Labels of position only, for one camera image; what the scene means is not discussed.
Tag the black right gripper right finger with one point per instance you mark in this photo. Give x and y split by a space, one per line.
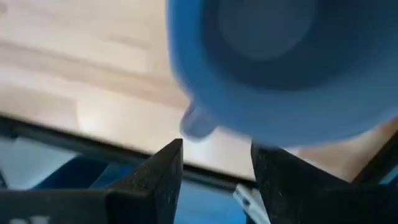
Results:
289 189

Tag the silver metal bracket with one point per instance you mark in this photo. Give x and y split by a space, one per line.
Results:
252 202

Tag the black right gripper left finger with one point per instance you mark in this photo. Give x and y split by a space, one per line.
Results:
155 186

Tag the blue mug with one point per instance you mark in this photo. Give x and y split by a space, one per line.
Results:
280 71

